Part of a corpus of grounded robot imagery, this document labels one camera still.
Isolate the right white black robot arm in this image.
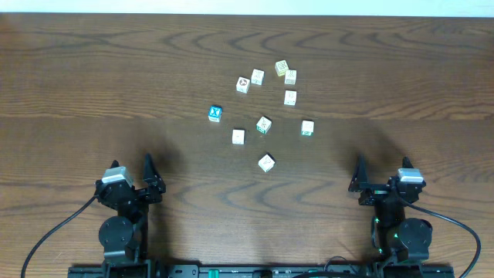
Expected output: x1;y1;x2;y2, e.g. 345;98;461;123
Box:
348;156;433;277

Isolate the wooden block with ring picture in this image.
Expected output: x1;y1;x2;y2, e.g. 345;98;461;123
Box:
284;90;297;106

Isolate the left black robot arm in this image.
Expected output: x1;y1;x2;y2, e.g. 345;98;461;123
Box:
95;154;166;277

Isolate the yellow-edged wooden block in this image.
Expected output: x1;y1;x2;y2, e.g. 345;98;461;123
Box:
275;60;289;76

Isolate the wooden block with X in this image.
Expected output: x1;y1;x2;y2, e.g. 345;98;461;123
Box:
251;69;265;86

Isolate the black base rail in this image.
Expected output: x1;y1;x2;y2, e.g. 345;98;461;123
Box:
68;263;455;278

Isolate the left black cable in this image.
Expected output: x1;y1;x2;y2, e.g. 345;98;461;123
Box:
20;195;99;278

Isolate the wooden block beside yellow one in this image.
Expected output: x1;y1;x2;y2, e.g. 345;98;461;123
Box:
284;69;297;85

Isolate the green-edged wooden block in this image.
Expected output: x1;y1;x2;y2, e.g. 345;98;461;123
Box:
256;116;272;134
301;120;315;136

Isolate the plain small wooden block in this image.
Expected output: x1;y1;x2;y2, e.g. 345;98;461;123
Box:
232;129;245;145

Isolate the wooden block with red circle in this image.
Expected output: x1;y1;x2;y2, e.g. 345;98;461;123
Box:
236;76;250;93

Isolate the blue X wooden block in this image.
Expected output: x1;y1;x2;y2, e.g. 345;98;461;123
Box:
208;106;222;123

